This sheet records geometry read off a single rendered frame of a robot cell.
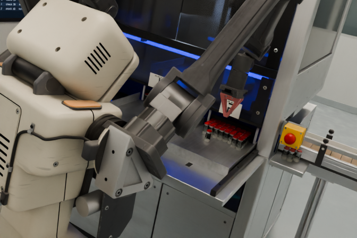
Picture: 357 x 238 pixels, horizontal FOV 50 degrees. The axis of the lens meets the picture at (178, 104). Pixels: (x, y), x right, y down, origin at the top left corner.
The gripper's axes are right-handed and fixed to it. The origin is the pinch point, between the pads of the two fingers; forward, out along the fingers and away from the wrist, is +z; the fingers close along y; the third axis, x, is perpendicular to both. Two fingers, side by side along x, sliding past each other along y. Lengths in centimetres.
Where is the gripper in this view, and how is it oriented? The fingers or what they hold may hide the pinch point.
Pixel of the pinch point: (226, 114)
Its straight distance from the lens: 125.5
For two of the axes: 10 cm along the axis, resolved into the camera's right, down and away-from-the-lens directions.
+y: 4.4, -0.4, 9.0
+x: -8.6, -3.2, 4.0
